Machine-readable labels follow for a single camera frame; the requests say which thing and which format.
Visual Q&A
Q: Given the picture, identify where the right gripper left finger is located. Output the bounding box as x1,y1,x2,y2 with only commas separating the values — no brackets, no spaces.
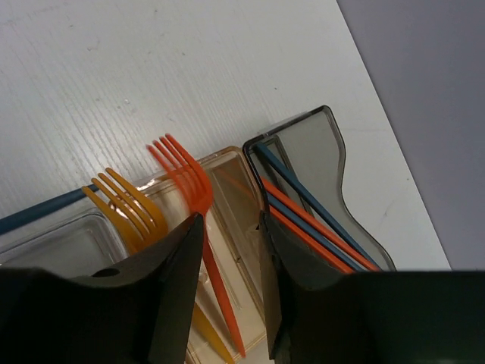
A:
1,214,203,363

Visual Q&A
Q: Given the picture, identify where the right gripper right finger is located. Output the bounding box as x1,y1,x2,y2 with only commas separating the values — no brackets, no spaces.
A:
260,213,484,363

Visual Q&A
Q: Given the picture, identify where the orange plastic fork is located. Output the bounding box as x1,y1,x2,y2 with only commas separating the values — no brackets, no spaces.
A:
82,168,246,356

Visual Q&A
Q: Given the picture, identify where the red chopstick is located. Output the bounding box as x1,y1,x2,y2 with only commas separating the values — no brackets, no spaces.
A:
270,206,357,273
262,178,380,271

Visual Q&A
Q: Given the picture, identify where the red plastic fork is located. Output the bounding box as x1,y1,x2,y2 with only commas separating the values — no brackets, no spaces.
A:
146,132,247,358

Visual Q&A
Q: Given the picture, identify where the clear plastic container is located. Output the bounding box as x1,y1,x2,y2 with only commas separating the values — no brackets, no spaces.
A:
1,208,128,278

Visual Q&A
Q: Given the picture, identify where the blue plastic knife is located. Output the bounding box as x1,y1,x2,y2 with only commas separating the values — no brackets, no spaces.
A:
1,188,90,235

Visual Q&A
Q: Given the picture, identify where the dark smoked plastic container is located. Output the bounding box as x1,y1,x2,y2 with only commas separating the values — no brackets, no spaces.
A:
242,105,396,271

